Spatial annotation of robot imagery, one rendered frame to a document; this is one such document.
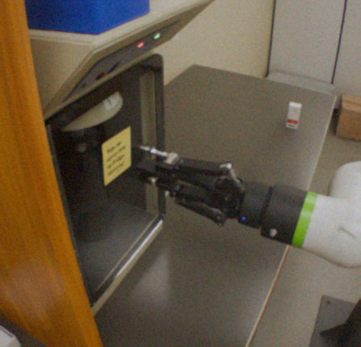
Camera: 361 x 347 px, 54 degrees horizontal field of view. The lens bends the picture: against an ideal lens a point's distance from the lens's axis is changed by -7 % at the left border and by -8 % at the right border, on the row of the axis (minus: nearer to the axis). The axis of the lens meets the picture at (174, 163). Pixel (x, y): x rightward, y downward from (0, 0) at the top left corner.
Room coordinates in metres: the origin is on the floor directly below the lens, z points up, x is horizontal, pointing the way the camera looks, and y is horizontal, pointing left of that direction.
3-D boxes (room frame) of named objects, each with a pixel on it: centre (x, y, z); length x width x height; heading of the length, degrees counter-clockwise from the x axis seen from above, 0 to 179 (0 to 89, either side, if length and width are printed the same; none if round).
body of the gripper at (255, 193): (0.47, -0.11, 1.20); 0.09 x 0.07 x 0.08; 63
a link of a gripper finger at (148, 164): (0.54, 0.03, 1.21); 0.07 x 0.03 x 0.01; 63
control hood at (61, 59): (0.50, 0.05, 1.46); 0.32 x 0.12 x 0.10; 153
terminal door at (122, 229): (0.52, 0.09, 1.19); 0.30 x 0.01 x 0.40; 152
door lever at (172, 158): (0.57, 0.03, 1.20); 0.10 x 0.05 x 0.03; 152
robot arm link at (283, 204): (0.44, -0.18, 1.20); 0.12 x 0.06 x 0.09; 153
